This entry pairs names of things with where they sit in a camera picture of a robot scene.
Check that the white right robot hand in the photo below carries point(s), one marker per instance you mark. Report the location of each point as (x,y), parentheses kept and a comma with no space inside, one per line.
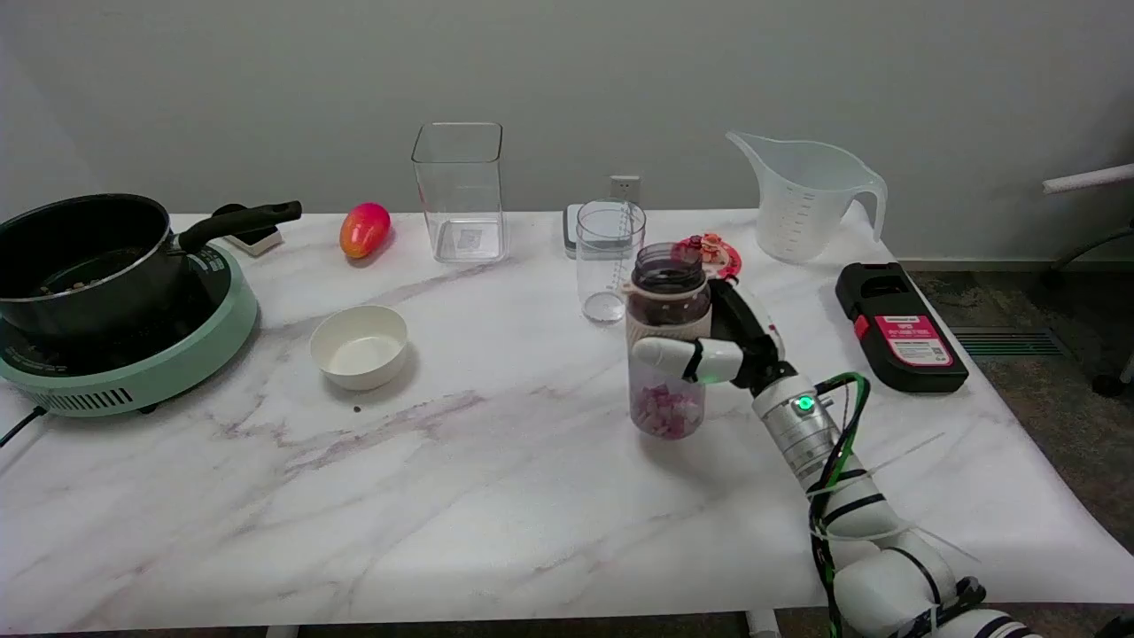
(746,341)

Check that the clear plastic bottle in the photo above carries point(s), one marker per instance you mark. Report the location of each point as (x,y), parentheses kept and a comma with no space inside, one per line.
(666,306)

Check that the pink white candy pieces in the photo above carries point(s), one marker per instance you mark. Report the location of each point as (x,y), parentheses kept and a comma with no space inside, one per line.
(666,412)

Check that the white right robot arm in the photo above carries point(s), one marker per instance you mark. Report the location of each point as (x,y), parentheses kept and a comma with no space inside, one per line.
(873,567)

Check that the large translucent measuring jug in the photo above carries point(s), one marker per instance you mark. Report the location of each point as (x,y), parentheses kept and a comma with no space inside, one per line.
(802,208)

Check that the tall clear measuring cup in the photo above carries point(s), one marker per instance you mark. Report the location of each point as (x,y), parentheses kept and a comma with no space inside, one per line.
(602,266)

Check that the pink coaster with toy figure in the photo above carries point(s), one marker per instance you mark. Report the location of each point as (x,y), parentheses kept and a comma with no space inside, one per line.
(725,259)

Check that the black box with red label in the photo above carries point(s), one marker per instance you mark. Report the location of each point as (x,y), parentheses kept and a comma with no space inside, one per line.
(899,332)

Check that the small grey white scale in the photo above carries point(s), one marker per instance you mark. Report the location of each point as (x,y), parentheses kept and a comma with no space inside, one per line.
(570,232)

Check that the floor vent grille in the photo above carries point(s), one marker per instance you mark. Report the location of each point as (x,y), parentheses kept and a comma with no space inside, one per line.
(1005,341)

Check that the white table leg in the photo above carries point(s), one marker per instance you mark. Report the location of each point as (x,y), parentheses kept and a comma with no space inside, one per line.
(282,632)
(762,625)

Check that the clear square storage container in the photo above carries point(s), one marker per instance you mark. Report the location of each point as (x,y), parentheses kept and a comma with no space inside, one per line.
(461,190)

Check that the black chair base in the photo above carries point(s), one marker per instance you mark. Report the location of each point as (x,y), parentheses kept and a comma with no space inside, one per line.
(1085,246)

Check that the white rod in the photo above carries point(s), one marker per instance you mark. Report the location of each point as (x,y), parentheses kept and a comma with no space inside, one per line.
(1090,177)

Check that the white bowl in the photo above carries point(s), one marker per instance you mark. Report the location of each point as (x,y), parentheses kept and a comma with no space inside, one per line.
(359,350)

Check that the pink orange mango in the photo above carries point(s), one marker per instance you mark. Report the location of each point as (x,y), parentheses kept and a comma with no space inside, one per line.
(363,229)

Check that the white black power adapter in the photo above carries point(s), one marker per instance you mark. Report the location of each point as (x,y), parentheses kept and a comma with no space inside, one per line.
(259,239)

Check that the green induction cooker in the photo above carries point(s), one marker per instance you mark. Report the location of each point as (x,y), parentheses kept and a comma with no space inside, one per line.
(177,359)

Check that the black saucepan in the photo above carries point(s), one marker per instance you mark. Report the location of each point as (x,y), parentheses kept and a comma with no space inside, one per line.
(80,266)

